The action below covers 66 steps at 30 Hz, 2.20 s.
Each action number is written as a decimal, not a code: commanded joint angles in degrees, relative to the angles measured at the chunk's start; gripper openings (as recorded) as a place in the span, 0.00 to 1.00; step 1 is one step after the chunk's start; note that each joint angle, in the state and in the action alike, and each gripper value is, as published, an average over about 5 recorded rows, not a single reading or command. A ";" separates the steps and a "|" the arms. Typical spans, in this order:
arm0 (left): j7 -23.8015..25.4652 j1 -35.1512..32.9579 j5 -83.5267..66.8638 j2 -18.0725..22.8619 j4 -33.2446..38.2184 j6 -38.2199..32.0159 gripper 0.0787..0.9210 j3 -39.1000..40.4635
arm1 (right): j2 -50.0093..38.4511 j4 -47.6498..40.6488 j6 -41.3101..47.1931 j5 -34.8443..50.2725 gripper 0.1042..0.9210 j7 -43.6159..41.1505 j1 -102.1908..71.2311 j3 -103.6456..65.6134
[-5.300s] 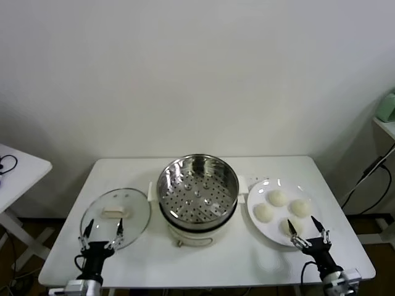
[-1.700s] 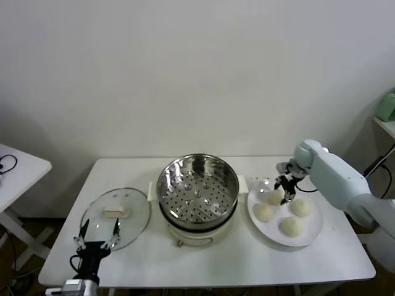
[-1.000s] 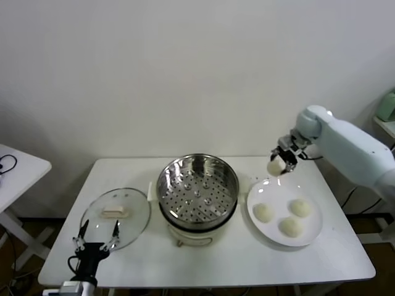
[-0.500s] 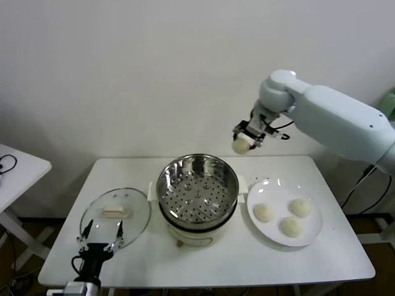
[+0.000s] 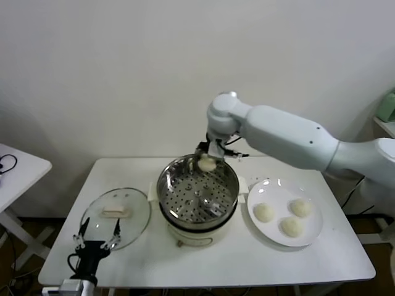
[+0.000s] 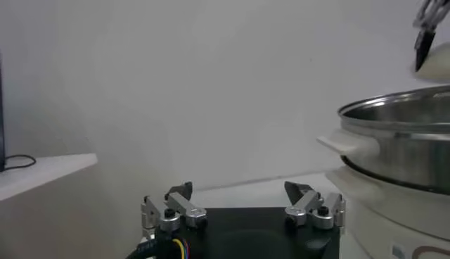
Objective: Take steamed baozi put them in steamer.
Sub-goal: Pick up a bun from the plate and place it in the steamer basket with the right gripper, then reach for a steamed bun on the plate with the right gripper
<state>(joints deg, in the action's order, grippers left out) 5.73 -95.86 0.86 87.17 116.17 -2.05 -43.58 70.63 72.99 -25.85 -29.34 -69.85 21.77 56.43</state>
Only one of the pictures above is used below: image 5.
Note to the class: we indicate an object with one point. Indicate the white side table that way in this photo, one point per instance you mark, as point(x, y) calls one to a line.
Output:
point(21, 175)

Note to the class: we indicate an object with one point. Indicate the white shelf board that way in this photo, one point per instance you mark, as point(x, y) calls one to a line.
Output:
point(385, 124)

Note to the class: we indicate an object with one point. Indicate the round white plate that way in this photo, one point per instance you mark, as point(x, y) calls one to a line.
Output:
point(277, 191)

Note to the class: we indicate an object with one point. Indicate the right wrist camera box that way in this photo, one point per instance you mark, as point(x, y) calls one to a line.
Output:
point(216, 149)

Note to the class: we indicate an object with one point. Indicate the steel steamer pot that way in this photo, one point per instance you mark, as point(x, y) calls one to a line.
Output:
point(197, 235)

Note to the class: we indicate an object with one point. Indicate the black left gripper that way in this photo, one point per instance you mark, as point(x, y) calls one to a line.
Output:
point(91, 256)

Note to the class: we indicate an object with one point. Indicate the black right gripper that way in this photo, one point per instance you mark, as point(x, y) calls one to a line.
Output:
point(203, 148)

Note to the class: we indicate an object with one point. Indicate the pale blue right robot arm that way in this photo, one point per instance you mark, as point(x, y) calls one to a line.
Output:
point(277, 132)

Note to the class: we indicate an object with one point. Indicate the pale green appliance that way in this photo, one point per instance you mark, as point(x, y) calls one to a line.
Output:
point(388, 105)

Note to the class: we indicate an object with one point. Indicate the round glass pot lid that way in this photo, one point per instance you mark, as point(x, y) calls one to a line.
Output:
point(129, 200)

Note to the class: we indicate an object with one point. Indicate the stainless steel steamer basket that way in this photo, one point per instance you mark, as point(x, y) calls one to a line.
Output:
point(197, 197)

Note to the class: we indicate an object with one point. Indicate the white steamed baozi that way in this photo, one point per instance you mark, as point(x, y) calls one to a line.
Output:
point(263, 212)
point(291, 227)
point(301, 207)
point(206, 164)

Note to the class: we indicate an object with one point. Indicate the white metal floor frame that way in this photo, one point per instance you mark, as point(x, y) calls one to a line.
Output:
point(379, 229)

